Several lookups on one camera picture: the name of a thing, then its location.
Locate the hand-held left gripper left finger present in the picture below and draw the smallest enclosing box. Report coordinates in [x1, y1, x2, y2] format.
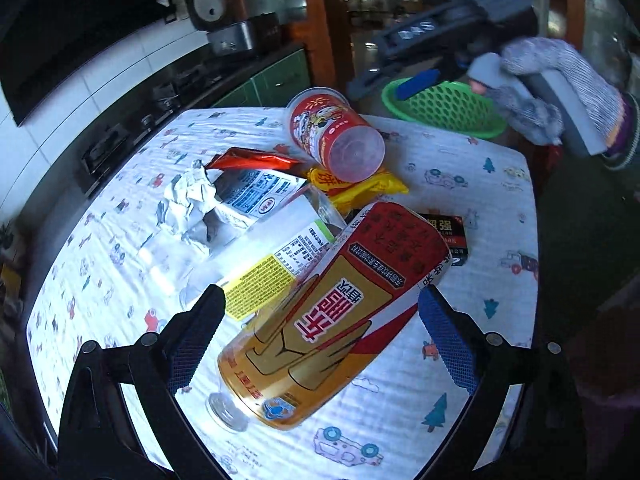
[57, 284, 226, 480]

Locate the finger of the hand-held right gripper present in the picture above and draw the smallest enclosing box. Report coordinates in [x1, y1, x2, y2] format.
[347, 55, 471, 103]

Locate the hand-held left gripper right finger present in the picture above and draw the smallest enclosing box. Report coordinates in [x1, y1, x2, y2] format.
[417, 286, 588, 480]

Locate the green plastic basket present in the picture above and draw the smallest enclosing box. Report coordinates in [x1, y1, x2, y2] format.
[381, 80, 508, 140]

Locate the red paper cup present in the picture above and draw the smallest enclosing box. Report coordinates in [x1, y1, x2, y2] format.
[285, 87, 387, 183]

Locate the small black red box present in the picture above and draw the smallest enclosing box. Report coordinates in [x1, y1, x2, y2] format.
[352, 206, 471, 268]

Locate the yellow snack packet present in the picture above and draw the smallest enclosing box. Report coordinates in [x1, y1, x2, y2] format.
[306, 165, 408, 216]

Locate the gold red drink bottle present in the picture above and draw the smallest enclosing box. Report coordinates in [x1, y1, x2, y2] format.
[206, 201, 453, 433]

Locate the clear plastic bottle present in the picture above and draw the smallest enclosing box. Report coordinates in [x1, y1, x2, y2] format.
[177, 184, 348, 322]

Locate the white paper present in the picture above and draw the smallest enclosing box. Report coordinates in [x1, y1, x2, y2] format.
[154, 159, 223, 256]

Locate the red foil snack packet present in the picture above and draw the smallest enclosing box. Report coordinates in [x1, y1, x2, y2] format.
[204, 146, 306, 173]

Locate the person's right hand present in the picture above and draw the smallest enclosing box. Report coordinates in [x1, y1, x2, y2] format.
[467, 37, 640, 171]

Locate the green kitchen cabinet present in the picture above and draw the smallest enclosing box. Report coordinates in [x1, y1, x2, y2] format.
[210, 49, 313, 111]

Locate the white blue milk carton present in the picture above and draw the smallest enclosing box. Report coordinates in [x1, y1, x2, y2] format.
[202, 169, 308, 241]

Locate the silver black kitchen appliance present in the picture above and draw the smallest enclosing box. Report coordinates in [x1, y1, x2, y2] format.
[206, 12, 281, 57]

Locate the black gas stove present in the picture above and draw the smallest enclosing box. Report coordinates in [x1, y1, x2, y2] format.
[80, 67, 223, 196]

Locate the black range hood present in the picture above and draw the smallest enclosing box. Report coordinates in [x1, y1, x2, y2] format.
[0, 0, 176, 126]

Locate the wooden door frame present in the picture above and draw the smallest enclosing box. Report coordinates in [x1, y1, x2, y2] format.
[295, 0, 361, 96]

